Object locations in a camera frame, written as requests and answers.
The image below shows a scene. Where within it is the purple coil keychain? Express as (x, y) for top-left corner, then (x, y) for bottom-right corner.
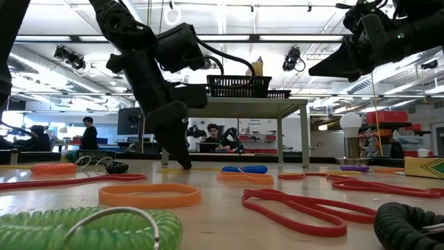
(339, 163), (370, 172)

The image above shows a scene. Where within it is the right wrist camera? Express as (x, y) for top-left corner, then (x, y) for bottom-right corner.
(335, 0), (395, 22)

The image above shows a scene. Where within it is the long red rubber band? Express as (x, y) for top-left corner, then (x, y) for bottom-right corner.
(0, 173), (148, 192)
(325, 173), (444, 200)

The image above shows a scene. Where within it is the black coil keychain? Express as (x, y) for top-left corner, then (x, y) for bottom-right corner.
(373, 201), (444, 250)
(94, 156), (130, 176)

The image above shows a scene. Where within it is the blue coil keychain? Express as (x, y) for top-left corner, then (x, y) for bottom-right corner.
(221, 165), (269, 175)

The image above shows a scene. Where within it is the red storage bin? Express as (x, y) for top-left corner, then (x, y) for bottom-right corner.
(366, 110), (409, 126)

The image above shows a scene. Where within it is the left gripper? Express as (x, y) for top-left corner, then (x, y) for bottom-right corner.
(107, 51), (209, 170)

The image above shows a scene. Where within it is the orange rubber band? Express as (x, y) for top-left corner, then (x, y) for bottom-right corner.
(216, 171), (275, 185)
(98, 183), (203, 210)
(373, 167), (406, 174)

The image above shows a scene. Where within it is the yellow hanging cable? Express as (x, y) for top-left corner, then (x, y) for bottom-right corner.
(371, 74), (385, 158)

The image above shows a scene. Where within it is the red bin shelf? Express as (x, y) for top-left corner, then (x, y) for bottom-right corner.
(239, 133), (278, 154)

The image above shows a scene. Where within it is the black computer monitor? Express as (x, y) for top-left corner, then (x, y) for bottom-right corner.
(117, 106), (147, 136)

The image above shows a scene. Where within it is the black plastic slotted basket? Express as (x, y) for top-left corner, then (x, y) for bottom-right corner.
(206, 74), (273, 99)
(266, 90), (291, 99)

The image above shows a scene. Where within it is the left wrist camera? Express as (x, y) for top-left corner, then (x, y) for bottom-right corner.
(155, 22), (206, 74)

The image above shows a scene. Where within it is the person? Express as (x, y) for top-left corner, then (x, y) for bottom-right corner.
(13, 124), (51, 152)
(80, 116), (100, 151)
(203, 122), (226, 153)

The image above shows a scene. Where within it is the black ceiling spotlight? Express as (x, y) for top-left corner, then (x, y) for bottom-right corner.
(53, 44), (87, 72)
(282, 45), (307, 73)

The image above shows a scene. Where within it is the white hanging cable loop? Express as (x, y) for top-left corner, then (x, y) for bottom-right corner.
(162, 4), (183, 27)

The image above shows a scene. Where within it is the green perforated metal riser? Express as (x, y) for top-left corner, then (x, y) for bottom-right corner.
(161, 96), (311, 168)

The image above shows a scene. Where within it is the black ceiling camera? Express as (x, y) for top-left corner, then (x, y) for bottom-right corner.
(420, 58), (440, 71)

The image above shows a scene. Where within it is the black overhead frame bar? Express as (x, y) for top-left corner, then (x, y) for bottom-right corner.
(13, 33), (348, 44)

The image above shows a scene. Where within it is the orange coil keychain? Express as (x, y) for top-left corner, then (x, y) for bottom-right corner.
(30, 154), (93, 176)

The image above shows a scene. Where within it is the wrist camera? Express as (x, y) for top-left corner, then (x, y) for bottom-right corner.
(155, 22), (206, 74)
(335, 0), (395, 22)

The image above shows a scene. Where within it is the green coil keychain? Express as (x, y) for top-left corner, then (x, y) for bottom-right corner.
(0, 206), (184, 250)

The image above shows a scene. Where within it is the black aluminium table frame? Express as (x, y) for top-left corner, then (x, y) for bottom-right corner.
(0, 149), (407, 165)

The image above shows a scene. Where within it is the dark storage shelf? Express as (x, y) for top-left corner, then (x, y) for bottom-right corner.
(360, 120), (428, 159)

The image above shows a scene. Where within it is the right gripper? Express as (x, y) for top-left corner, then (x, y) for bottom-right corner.
(307, 12), (422, 83)

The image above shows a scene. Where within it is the white bulb table lamp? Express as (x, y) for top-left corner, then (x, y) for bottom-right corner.
(334, 111), (373, 166)

